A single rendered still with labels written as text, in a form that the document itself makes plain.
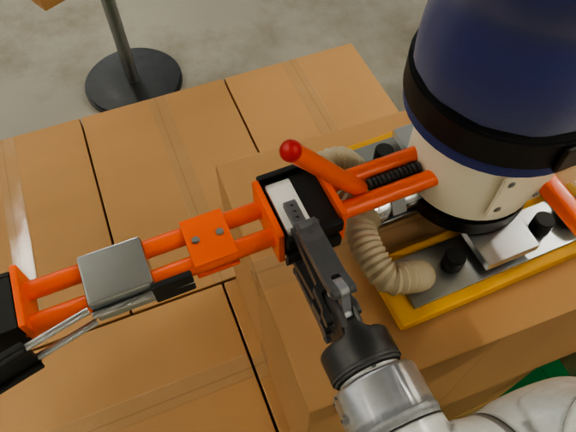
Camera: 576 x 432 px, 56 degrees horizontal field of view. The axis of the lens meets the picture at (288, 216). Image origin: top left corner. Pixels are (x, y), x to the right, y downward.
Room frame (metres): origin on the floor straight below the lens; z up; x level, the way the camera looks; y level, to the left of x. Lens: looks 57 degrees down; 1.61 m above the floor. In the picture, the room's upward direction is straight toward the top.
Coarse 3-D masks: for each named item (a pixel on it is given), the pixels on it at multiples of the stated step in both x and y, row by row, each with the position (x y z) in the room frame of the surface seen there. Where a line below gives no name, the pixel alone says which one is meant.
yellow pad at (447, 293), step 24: (528, 216) 0.40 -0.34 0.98; (552, 216) 0.39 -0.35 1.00; (432, 240) 0.37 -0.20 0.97; (456, 240) 0.37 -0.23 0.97; (552, 240) 0.37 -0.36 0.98; (432, 264) 0.33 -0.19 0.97; (456, 264) 0.32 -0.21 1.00; (480, 264) 0.33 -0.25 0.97; (504, 264) 0.33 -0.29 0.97; (528, 264) 0.33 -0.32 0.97; (552, 264) 0.33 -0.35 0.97; (432, 288) 0.29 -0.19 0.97; (456, 288) 0.29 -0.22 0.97; (480, 288) 0.30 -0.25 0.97; (408, 312) 0.26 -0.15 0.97; (432, 312) 0.26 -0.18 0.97
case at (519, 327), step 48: (336, 144) 0.56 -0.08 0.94; (240, 192) 0.47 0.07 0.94; (384, 240) 0.38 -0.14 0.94; (240, 288) 0.48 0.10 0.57; (288, 288) 0.31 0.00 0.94; (528, 288) 0.31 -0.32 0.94; (288, 336) 0.24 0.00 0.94; (432, 336) 0.24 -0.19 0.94; (480, 336) 0.24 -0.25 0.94; (528, 336) 0.26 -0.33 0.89; (288, 384) 0.21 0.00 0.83; (432, 384) 0.21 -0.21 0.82; (480, 384) 0.27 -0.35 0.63
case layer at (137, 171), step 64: (320, 64) 1.19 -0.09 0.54; (64, 128) 0.95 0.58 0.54; (128, 128) 0.95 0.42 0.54; (192, 128) 0.95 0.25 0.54; (256, 128) 0.95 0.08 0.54; (320, 128) 0.95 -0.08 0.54; (0, 192) 0.75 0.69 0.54; (64, 192) 0.75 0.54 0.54; (128, 192) 0.75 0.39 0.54; (192, 192) 0.75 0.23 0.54; (0, 256) 0.57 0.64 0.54; (64, 256) 0.57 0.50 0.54; (128, 320) 0.42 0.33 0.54; (192, 320) 0.42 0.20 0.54; (64, 384) 0.29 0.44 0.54; (128, 384) 0.29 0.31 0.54; (192, 384) 0.29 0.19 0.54; (256, 384) 0.29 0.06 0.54; (512, 384) 0.35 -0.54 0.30
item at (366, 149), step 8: (384, 136) 0.55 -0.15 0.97; (392, 136) 0.55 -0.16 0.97; (360, 144) 0.54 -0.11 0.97; (368, 144) 0.54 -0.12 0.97; (376, 144) 0.53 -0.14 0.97; (384, 144) 0.51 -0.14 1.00; (392, 144) 0.53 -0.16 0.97; (360, 152) 0.52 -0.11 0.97; (368, 152) 0.52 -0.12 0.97; (376, 152) 0.50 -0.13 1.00; (384, 152) 0.50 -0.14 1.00; (392, 152) 0.50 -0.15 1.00; (368, 160) 0.50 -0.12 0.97
